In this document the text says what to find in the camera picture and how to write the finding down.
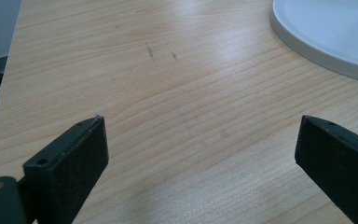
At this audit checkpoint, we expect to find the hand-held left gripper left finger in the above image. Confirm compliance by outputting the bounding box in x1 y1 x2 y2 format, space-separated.
22 115 110 224

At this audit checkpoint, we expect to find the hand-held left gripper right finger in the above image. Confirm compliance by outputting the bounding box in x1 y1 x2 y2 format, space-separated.
294 115 358 224

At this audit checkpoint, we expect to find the white round lamp base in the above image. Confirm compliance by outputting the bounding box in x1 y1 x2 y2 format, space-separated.
268 0 358 85

